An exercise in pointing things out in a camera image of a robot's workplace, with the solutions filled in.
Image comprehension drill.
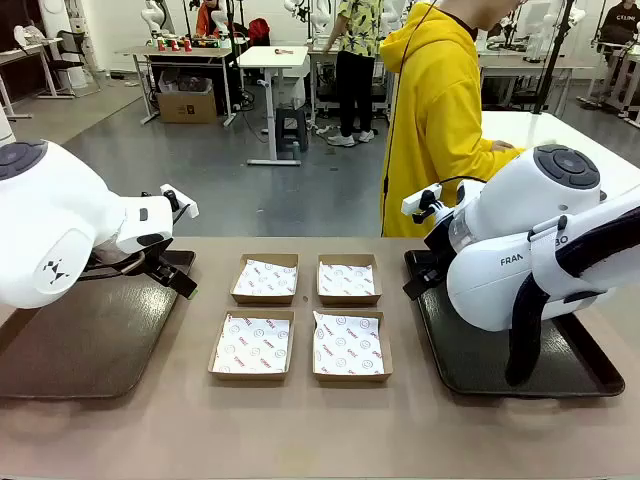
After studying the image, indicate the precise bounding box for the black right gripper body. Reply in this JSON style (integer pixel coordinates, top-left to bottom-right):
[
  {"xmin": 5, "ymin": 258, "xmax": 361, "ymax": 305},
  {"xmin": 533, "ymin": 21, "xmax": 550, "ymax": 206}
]
[{"xmin": 416, "ymin": 234, "xmax": 454, "ymax": 287}]

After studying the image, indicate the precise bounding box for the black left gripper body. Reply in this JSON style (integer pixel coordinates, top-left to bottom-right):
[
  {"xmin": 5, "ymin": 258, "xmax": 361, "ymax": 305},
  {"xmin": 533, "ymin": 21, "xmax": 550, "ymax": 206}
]
[{"xmin": 142, "ymin": 248, "xmax": 181, "ymax": 289}]

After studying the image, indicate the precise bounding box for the kraft paper food box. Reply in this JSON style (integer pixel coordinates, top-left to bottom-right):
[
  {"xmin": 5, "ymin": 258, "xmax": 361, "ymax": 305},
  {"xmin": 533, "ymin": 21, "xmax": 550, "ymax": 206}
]
[
  {"xmin": 207, "ymin": 309, "xmax": 296, "ymax": 382},
  {"xmin": 316, "ymin": 253, "xmax": 384, "ymax": 307},
  {"xmin": 230, "ymin": 253, "xmax": 300, "ymax": 306},
  {"xmin": 312, "ymin": 309, "xmax": 394, "ymax": 384}
]

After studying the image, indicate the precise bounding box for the person's right forearm yellow sleeve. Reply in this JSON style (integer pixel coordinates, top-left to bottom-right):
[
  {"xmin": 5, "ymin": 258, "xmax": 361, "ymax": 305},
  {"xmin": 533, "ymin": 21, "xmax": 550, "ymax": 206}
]
[{"xmin": 464, "ymin": 133, "xmax": 525, "ymax": 176}]

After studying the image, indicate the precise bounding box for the brown serving tray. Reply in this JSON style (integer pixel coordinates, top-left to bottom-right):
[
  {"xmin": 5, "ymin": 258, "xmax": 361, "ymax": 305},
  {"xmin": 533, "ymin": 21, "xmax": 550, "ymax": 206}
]
[{"xmin": 0, "ymin": 249, "xmax": 196, "ymax": 401}]

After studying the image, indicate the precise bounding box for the person in yellow hoodie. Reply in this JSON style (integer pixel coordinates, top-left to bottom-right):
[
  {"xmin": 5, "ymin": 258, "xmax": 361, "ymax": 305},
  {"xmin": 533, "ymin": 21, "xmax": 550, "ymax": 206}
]
[{"xmin": 380, "ymin": 0, "xmax": 526, "ymax": 239}]

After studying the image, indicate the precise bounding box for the brown cardboard box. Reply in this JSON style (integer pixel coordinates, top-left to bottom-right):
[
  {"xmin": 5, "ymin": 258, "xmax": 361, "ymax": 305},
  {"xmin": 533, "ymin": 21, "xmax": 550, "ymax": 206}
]
[{"xmin": 157, "ymin": 87, "xmax": 219, "ymax": 125}]

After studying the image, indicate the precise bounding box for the black plastic stool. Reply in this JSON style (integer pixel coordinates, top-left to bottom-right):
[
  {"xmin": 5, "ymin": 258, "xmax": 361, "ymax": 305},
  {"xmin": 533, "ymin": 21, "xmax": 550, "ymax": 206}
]
[{"xmin": 274, "ymin": 106, "xmax": 308, "ymax": 154}]

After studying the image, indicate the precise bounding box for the large white table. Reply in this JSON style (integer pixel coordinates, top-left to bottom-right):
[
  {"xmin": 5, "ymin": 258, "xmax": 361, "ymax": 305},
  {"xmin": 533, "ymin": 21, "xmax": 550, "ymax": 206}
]
[{"xmin": 479, "ymin": 110, "xmax": 640, "ymax": 201}]

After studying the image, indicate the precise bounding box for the wooden top desk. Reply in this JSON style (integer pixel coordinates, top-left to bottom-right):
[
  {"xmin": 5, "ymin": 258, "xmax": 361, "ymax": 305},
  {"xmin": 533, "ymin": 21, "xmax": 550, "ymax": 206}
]
[{"xmin": 114, "ymin": 45, "xmax": 236, "ymax": 126}]

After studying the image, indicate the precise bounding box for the person in yellow patterned shirt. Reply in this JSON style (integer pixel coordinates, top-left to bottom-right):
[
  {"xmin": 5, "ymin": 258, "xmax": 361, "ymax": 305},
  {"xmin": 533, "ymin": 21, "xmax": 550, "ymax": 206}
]
[{"xmin": 322, "ymin": 0, "xmax": 387, "ymax": 148}]

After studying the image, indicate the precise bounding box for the grey background desk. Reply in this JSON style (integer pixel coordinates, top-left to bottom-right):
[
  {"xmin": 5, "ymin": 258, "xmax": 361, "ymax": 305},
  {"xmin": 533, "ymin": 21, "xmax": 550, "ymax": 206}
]
[{"xmin": 474, "ymin": 45, "xmax": 599, "ymax": 110}]

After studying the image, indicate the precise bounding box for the black office chair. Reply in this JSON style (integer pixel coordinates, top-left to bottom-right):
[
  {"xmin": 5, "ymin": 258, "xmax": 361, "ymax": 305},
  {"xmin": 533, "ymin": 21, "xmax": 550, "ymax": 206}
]
[{"xmin": 49, "ymin": 29, "xmax": 101, "ymax": 99}]

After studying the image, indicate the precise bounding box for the white standing desk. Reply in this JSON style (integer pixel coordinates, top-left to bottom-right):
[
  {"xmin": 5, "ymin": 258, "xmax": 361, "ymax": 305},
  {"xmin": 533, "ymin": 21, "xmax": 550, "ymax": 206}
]
[{"xmin": 238, "ymin": 45, "xmax": 310, "ymax": 167}]

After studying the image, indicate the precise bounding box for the person in orange jacket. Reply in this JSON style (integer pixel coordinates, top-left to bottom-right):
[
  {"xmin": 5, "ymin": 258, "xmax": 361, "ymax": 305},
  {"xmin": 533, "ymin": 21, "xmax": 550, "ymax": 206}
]
[{"xmin": 195, "ymin": 0, "xmax": 227, "ymax": 40}]

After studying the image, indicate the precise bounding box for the white side table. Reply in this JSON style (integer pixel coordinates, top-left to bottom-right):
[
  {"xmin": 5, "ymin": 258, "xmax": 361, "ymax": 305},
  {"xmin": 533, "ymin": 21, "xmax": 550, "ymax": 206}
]
[{"xmin": 0, "ymin": 35, "xmax": 65, "ymax": 120}]

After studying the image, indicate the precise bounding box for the red jacket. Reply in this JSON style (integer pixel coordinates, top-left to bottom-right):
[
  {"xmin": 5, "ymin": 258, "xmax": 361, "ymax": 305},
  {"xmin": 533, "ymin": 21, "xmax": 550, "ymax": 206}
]
[{"xmin": 247, "ymin": 17, "xmax": 272, "ymax": 47}]

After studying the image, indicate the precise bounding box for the person in black sweatshirt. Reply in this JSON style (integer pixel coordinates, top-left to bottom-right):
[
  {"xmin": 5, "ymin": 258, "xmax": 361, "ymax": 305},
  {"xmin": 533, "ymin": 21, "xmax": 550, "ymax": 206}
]
[{"xmin": 597, "ymin": 0, "xmax": 640, "ymax": 104}]

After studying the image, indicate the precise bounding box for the brown cable at left gripper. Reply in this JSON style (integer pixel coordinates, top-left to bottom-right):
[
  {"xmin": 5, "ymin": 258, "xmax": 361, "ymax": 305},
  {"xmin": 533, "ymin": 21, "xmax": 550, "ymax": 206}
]
[{"xmin": 82, "ymin": 251, "xmax": 147, "ymax": 277}]

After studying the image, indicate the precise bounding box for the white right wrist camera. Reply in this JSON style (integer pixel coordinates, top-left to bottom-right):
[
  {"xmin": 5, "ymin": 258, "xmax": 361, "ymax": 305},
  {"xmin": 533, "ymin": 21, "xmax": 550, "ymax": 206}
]
[{"xmin": 402, "ymin": 183, "xmax": 444, "ymax": 224}]

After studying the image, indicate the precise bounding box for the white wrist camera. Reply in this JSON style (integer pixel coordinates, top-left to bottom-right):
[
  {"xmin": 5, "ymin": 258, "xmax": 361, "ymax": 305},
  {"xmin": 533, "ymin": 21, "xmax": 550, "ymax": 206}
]
[
  {"xmin": 159, "ymin": 183, "xmax": 200, "ymax": 220},
  {"xmin": 402, "ymin": 183, "xmax": 444, "ymax": 224}
]

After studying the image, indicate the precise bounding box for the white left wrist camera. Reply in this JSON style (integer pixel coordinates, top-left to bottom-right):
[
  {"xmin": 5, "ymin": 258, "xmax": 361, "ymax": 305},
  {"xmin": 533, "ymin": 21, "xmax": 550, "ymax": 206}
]
[{"xmin": 159, "ymin": 183, "xmax": 200, "ymax": 220}]

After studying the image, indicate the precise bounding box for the large black tray with handle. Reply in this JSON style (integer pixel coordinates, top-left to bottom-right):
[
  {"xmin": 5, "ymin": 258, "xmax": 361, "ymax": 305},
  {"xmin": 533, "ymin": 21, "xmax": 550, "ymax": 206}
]
[{"xmin": 403, "ymin": 248, "xmax": 626, "ymax": 399}]

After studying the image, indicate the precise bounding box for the thin black headset cable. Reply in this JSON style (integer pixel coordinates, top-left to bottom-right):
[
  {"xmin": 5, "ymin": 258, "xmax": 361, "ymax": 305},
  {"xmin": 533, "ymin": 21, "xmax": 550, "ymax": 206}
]
[{"xmin": 383, "ymin": 0, "xmax": 437, "ymax": 204}]

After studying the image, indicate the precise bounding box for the black camera stand pole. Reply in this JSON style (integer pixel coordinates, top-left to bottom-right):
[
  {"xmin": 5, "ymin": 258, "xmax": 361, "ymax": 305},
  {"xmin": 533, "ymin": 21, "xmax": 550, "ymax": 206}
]
[{"xmin": 531, "ymin": 0, "xmax": 577, "ymax": 117}]

